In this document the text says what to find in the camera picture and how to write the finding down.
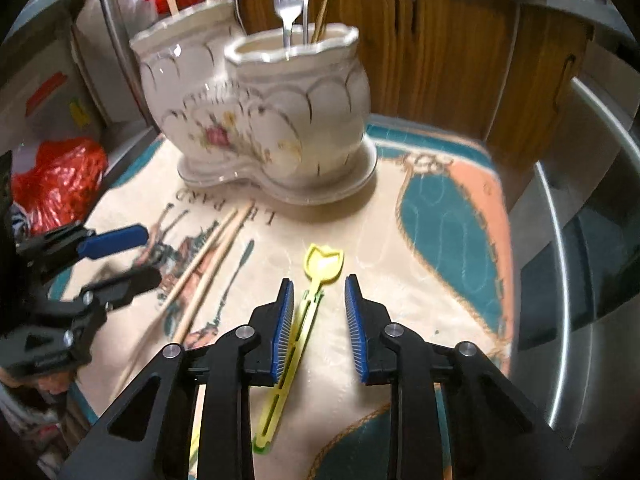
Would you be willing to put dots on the white container with red label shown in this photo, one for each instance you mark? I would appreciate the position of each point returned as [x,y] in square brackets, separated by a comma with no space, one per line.
[55,105]

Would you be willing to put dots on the grey countertop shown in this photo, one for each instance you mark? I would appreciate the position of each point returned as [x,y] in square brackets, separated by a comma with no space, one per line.
[550,0]

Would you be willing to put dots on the yellow plastic tulip-head utensil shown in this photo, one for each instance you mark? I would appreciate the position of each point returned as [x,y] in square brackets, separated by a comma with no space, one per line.
[311,300]

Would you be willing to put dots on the cream ceramic drip tray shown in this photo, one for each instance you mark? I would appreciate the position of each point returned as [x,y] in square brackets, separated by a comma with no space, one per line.
[310,193]

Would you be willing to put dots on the person's left hand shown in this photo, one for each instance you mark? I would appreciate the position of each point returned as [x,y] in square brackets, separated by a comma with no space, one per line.
[47,385]

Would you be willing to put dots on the cream floral ceramic utensil holder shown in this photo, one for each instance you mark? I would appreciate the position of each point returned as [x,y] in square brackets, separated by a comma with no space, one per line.
[260,110]

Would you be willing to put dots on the stainless steel oven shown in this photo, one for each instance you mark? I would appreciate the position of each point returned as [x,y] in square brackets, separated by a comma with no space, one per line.
[575,285]

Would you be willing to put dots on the metal shelf rack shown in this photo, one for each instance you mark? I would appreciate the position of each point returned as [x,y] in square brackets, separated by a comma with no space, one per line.
[117,45]

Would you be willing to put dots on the crumpled red plastic bag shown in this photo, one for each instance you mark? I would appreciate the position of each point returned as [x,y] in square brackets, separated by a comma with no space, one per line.
[60,180]

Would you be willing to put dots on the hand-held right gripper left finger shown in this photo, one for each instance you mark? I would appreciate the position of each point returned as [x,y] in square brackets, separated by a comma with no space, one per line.
[282,330]

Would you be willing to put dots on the wooden base cabinet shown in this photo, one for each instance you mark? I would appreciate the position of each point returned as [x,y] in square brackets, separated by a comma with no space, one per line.
[440,60]

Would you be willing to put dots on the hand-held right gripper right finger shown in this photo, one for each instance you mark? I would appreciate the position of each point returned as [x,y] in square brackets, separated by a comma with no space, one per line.
[355,330]

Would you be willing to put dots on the printed quilted stool cushion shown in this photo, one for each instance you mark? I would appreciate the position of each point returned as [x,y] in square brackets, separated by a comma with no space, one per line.
[440,220]

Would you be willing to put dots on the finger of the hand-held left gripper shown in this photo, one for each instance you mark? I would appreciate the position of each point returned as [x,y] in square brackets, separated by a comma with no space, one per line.
[130,283]
[115,240]

